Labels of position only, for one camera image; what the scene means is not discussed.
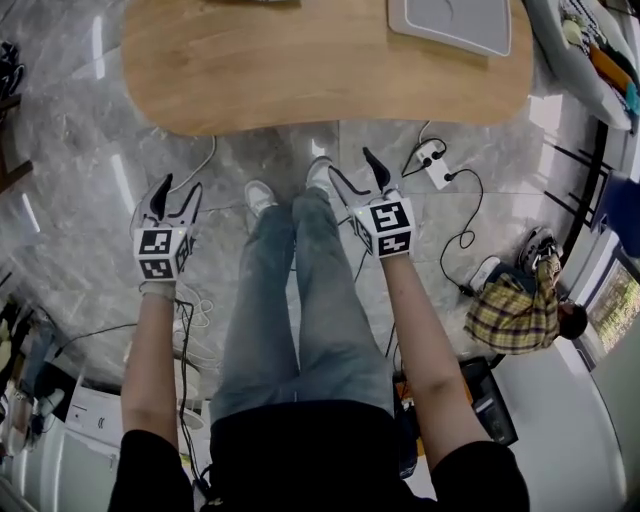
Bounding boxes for person's white shoe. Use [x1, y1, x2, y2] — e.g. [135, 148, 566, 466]
[304, 155, 335, 195]
[243, 179, 279, 219]

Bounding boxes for wooden coffee table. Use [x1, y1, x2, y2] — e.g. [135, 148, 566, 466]
[121, 0, 534, 137]

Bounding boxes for dark wooden furniture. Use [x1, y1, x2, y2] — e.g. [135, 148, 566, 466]
[0, 93, 34, 195]

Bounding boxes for person's white left shoe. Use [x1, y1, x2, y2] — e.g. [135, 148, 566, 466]
[243, 179, 279, 219]

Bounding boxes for white power strip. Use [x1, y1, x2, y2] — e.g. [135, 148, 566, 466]
[415, 141, 454, 191]

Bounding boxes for blue box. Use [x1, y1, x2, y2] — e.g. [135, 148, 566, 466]
[591, 168, 640, 242]

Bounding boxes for person's left forearm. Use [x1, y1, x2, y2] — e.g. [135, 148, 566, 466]
[120, 280, 187, 444]

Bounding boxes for white rectangular tray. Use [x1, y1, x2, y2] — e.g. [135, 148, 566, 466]
[386, 0, 514, 59]

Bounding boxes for black metal rack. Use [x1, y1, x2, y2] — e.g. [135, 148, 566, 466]
[541, 118, 617, 262]

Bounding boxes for orange item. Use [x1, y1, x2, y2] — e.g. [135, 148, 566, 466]
[588, 43, 635, 95]

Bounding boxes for black computer tower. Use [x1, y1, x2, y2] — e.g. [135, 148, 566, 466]
[458, 356, 520, 447]

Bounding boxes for coiled white cable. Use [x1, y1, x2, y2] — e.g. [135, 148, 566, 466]
[171, 283, 222, 372]

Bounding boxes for person's white right shoe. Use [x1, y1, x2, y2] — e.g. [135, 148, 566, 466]
[304, 155, 335, 195]

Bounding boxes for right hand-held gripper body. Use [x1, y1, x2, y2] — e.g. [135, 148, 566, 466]
[346, 188, 418, 261]

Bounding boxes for white power cable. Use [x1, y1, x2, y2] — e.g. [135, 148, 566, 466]
[168, 133, 218, 195]

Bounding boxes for person's black shirt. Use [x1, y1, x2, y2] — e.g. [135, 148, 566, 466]
[106, 398, 532, 512]

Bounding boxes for black power cable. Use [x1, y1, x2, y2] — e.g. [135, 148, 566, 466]
[399, 143, 487, 294]

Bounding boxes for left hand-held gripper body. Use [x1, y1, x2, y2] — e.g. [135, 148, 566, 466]
[132, 212, 198, 283]

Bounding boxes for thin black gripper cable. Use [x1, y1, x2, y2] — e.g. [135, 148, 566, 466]
[171, 296, 212, 494]

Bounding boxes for person's blue jeans legs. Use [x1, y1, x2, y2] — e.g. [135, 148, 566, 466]
[208, 187, 397, 424]

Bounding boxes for person's right forearm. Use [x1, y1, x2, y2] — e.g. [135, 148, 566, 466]
[381, 253, 482, 475]

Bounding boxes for white cabinet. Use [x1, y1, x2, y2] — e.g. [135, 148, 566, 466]
[63, 383, 127, 469]

